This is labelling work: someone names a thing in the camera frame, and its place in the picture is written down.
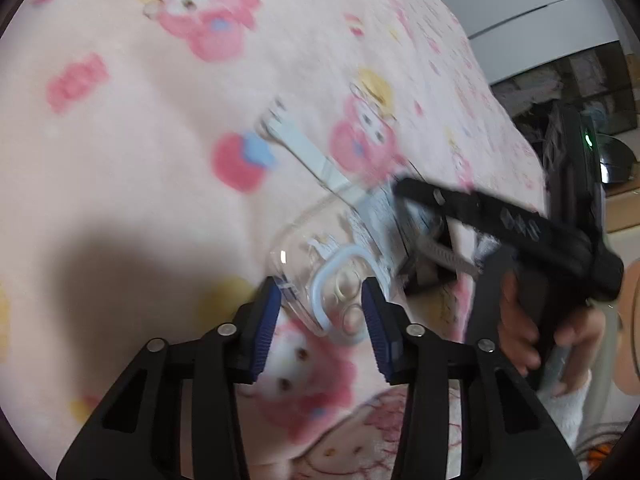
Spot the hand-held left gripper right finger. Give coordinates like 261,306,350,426
361,277,583,480

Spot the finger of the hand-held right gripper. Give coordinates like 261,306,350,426
395,176,488,230
422,237,483,277

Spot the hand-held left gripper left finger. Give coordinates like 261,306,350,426
56,276,282,480

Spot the clear plastic earphone package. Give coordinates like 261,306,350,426
270,200,401,347

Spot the white printed packet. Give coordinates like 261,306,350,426
345,180,451,281

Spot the person's right hand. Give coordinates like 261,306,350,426
497,272,608,397

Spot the person's leg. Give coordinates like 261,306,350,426
612,257,640,401

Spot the round dark glass object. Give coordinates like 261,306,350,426
595,132,637,184

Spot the white watch band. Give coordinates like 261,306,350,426
260,100,371,206

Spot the dark glass cabinet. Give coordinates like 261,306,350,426
492,45,640,133

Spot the pink printed blanket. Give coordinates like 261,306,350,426
0,0,551,480

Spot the white wardrobe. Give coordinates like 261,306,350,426
435,0,626,86

